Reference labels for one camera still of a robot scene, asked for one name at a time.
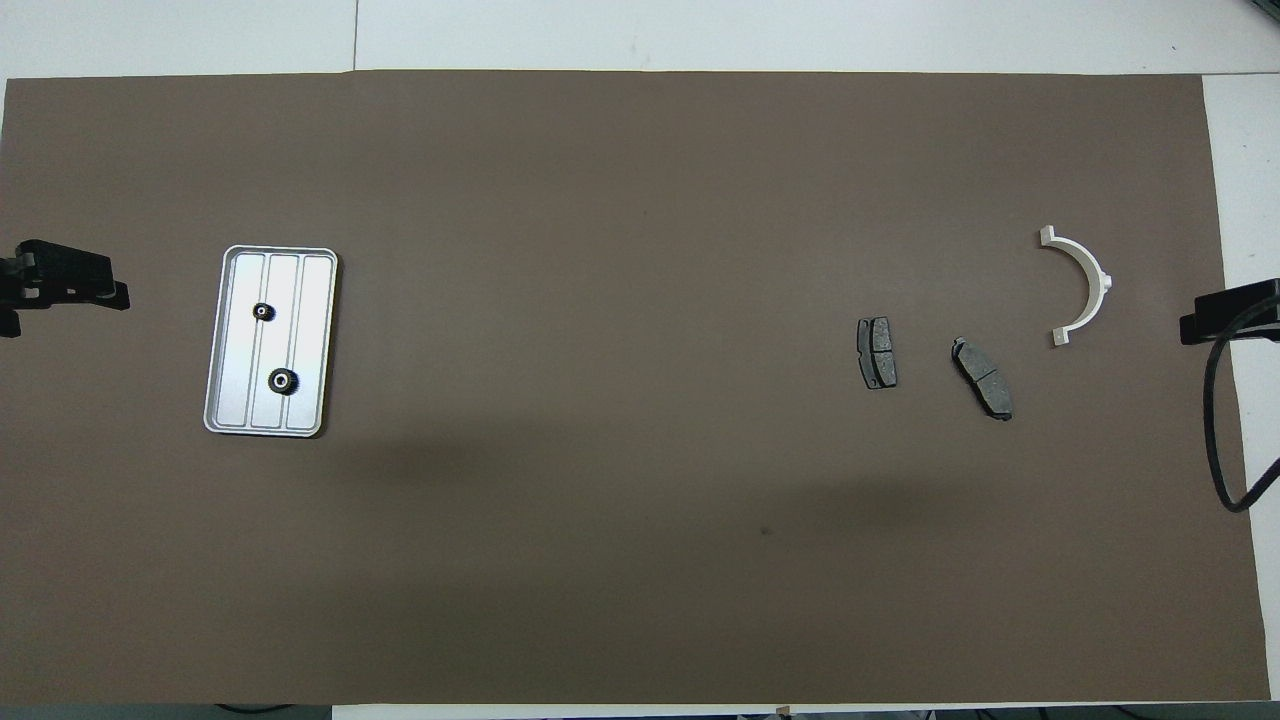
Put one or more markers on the long curved brake pad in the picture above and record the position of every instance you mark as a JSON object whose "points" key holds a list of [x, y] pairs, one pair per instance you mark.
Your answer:
{"points": [[982, 378]]}

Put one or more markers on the silver metal tray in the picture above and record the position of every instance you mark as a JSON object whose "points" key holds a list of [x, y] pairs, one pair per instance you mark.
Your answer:
{"points": [[300, 300]]}

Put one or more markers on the white semicircular bracket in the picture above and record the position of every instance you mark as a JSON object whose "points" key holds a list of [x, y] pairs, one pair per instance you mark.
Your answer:
{"points": [[1090, 265]]}

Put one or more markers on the short rectangular brake pad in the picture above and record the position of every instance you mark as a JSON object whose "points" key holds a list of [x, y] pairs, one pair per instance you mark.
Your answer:
{"points": [[878, 352]]}

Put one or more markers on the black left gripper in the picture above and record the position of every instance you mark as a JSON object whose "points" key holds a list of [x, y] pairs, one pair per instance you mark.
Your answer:
{"points": [[8, 285]]}

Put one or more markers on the brown table mat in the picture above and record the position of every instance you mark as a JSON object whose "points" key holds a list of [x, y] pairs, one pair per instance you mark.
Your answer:
{"points": [[640, 500]]}

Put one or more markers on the large black bearing gear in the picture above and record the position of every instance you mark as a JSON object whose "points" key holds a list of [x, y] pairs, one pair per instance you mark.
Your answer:
{"points": [[284, 381]]}

